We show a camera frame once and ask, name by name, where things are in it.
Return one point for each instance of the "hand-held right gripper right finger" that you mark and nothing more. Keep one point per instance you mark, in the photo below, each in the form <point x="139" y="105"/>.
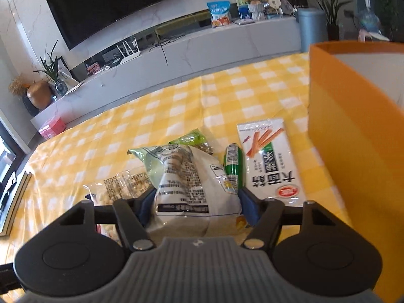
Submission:
<point x="251" y="208"/>

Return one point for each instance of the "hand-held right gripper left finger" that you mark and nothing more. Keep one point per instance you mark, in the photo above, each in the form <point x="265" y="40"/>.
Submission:
<point x="145" y="208"/>

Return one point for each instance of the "clear bag of peanuts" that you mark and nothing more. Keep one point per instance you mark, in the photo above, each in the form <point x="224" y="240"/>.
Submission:
<point x="120" y="186"/>

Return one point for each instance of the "white stick snack packet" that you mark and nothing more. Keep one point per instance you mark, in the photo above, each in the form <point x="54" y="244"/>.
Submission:
<point x="268" y="164"/>

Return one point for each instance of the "green tube packet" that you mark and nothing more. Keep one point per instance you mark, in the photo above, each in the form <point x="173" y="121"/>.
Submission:
<point x="233" y="164"/>

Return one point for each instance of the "white green snack bag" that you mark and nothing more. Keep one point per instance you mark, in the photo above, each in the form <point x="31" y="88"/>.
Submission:
<point x="189" y="180"/>

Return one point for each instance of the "orange cardboard box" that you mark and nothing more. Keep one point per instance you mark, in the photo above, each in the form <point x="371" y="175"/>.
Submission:
<point x="347" y="132"/>

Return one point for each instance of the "yellow checked tablecloth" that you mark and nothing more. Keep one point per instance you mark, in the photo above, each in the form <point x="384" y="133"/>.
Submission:
<point x="221" y="101"/>

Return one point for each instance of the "pink box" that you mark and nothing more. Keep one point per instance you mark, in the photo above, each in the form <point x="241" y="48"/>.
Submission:
<point x="52" y="128"/>

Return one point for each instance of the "dark wooden board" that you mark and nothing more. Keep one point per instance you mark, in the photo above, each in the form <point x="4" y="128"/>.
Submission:
<point x="17" y="202"/>

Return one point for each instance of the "glass vase with plant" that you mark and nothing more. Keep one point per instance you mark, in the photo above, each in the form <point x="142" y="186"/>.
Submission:
<point x="60" y="86"/>

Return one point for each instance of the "pink card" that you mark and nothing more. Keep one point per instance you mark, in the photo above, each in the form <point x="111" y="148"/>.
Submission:
<point x="93" y="68"/>

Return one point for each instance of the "white router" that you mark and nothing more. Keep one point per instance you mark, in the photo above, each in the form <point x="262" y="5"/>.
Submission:
<point x="129" y="56"/>

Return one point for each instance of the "black vase with dried flowers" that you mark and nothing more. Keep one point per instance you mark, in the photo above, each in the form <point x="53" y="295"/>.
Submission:
<point x="28" y="107"/>

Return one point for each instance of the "golden vase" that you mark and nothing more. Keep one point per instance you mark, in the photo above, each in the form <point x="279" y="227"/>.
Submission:
<point x="39" y="94"/>

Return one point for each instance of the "white marble TV console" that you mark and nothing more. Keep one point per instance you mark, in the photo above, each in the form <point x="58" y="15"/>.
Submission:
<point x="205" y="56"/>

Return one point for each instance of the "silver flat device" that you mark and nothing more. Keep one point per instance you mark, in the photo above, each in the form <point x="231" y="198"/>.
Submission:
<point x="244" y="22"/>

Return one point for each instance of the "grey trash can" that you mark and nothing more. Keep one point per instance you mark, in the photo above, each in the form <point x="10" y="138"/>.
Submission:
<point x="311" y="30"/>

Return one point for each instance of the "blue box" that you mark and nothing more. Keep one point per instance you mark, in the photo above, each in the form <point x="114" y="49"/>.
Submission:
<point x="244" y="13"/>

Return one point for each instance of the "blue snack bag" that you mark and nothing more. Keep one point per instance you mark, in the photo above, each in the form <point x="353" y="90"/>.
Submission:
<point x="219" y="14"/>

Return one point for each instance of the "black television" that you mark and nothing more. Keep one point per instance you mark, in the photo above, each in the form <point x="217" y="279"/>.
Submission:
<point x="110" y="3"/>

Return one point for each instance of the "round paper fan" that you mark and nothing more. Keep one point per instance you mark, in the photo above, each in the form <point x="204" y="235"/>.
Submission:
<point x="272" y="0"/>

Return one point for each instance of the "long-leaf potted plant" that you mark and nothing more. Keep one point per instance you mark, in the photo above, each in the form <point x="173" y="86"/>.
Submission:
<point x="331" y="6"/>

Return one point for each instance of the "blue water jug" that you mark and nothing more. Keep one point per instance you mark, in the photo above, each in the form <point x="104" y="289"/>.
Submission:
<point x="369" y="22"/>

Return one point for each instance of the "green leafy plant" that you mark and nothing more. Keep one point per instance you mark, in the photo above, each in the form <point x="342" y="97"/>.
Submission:
<point x="385" y="0"/>

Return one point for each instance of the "black picture frame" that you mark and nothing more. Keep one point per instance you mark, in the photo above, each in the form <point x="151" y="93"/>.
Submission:
<point x="68" y="69"/>

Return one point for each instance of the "wall socket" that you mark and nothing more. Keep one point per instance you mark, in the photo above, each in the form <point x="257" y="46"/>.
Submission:
<point x="349" y="13"/>

